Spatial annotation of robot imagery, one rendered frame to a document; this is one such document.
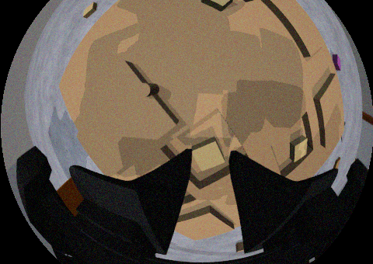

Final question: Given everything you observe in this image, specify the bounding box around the small purple block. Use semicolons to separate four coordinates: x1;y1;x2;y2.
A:
333;55;341;71

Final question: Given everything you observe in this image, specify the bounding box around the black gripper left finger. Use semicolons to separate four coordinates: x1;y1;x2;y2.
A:
69;148;193;255

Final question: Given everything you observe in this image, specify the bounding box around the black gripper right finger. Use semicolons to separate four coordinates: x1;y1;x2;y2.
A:
229;150;338;254

